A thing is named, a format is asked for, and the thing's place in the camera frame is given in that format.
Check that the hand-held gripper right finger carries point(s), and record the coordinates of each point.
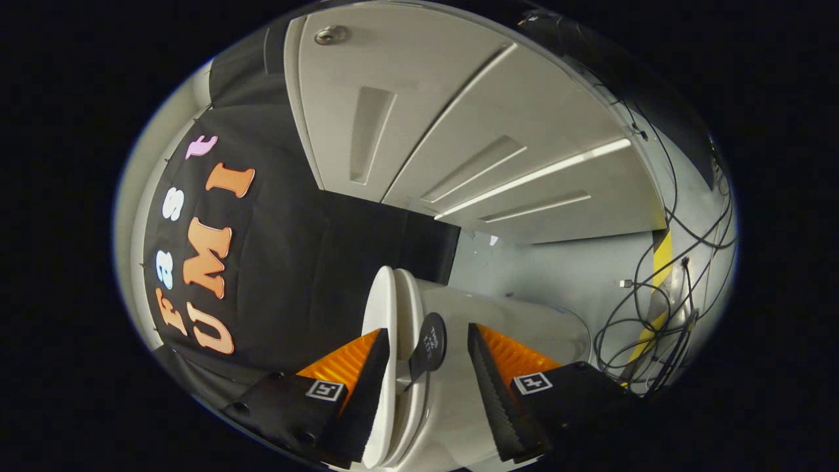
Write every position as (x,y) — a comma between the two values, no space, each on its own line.
(501,406)

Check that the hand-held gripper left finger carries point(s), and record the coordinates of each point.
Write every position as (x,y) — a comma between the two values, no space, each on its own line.
(367,406)

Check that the black lid pull tab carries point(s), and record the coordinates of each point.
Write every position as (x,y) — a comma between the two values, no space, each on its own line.
(429,341)

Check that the white toilet body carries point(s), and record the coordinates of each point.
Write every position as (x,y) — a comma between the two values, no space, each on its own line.
(511,321)

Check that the black backdrop cloth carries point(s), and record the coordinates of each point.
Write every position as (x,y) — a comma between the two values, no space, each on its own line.
(295,262)

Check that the yellow black floor tape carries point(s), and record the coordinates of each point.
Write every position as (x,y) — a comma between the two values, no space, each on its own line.
(663,255)

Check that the white drawer cabinet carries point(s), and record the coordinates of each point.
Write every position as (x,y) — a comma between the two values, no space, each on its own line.
(459,98)

